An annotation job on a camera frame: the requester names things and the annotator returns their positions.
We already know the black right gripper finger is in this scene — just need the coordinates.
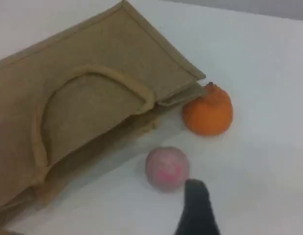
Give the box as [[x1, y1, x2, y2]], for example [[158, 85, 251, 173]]
[[174, 178, 221, 235]]

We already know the brown jute tote bag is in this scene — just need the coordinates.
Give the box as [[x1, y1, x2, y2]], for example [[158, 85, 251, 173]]
[[0, 0, 207, 235]]

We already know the pink round bun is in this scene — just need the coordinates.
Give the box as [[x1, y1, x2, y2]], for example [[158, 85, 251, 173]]
[[145, 146, 190, 193]]

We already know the orange tangerine with stem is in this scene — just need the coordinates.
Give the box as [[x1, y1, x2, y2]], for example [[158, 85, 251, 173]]
[[182, 82, 234, 136]]

